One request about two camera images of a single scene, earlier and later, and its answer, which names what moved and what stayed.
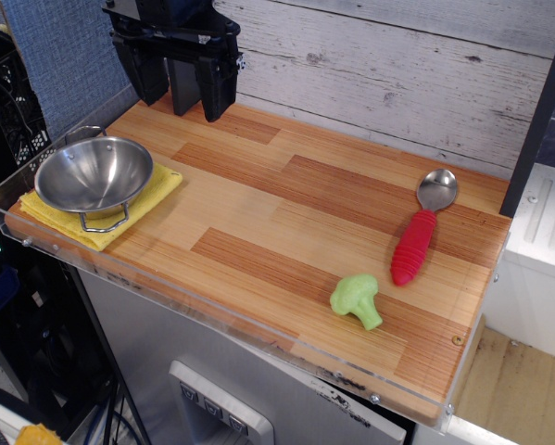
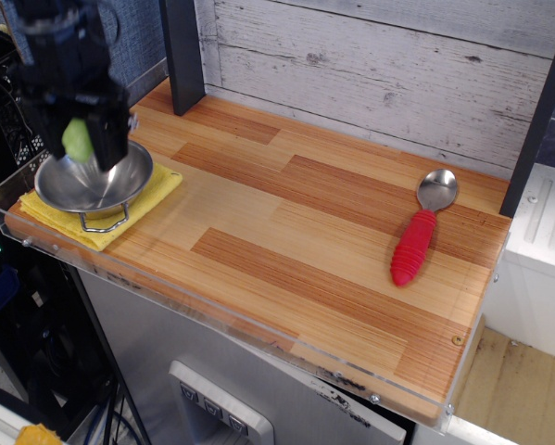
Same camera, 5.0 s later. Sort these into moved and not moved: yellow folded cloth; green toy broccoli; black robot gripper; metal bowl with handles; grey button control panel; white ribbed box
Moved: black robot gripper; green toy broccoli
Not moved: yellow folded cloth; grey button control panel; white ribbed box; metal bowl with handles
